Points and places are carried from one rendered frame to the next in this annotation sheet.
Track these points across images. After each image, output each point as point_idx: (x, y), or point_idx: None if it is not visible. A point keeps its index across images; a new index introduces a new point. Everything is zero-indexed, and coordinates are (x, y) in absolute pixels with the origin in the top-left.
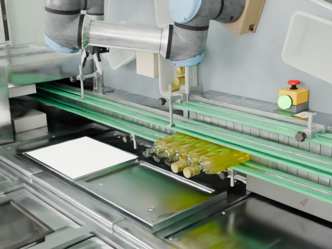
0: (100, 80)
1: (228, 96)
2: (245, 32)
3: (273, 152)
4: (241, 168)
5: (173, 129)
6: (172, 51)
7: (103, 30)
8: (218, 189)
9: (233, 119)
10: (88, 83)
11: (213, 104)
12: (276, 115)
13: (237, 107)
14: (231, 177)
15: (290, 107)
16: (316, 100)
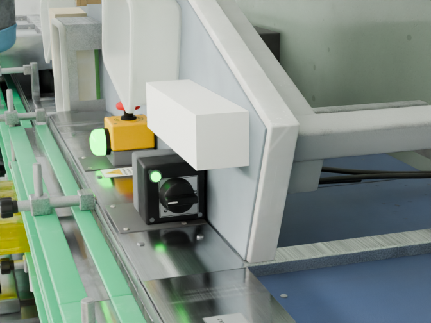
0: (31, 79)
1: (102, 124)
2: (95, 2)
3: (29, 236)
4: (32, 259)
5: (11, 172)
6: None
7: None
8: (8, 293)
9: (18, 163)
10: (52, 85)
11: (56, 136)
12: (77, 165)
13: (63, 143)
14: (29, 273)
15: (110, 155)
16: (161, 146)
